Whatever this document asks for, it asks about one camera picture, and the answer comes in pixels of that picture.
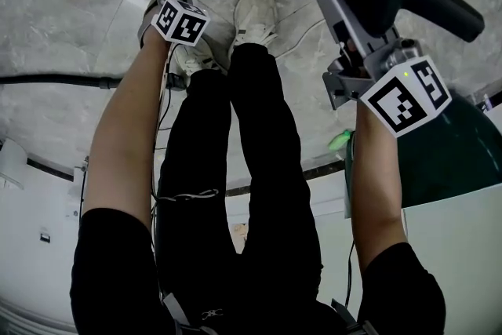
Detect white board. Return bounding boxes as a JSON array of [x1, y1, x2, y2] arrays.
[[401, 180, 502, 335]]

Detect black shirt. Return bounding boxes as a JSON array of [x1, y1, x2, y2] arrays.
[[69, 206, 447, 335]]

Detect white floor cable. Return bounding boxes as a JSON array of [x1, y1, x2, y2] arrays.
[[273, 16, 327, 60]]

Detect white cabinet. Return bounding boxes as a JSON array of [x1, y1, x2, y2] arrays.
[[0, 137, 92, 335]]

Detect dark green vacuum canister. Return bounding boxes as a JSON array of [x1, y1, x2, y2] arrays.
[[395, 89, 502, 209]]

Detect person's right forearm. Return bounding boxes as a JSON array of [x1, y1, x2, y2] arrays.
[[350, 100, 412, 272]]

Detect black trousers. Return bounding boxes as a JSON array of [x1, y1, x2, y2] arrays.
[[155, 42, 327, 335]]

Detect person's right white shoe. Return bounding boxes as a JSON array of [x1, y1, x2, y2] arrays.
[[228, 0, 279, 56]]

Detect person's left forearm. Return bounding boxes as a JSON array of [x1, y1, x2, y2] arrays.
[[80, 35, 174, 225]]

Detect grey harness strap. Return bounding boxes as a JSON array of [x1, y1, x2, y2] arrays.
[[330, 297, 380, 335], [161, 293, 191, 335]]

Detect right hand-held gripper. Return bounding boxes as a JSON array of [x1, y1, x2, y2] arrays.
[[314, 0, 452, 139]]

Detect person's left white shoe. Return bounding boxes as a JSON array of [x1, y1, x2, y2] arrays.
[[171, 35, 225, 92]]

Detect small green object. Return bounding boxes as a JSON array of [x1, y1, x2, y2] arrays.
[[328, 129, 353, 151]]

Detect black vacuum hose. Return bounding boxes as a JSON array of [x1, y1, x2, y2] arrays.
[[0, 73, 118, 91]]

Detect person's white shoe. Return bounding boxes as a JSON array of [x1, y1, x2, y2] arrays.
[[171, 35, 225, 92], [228, 0, 279, 56]]

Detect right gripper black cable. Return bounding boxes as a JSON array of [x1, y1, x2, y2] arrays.
[[343, 239, 357, 311]]

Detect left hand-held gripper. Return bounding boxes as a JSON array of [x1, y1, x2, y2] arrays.
[[136, 0, 212, 49]]

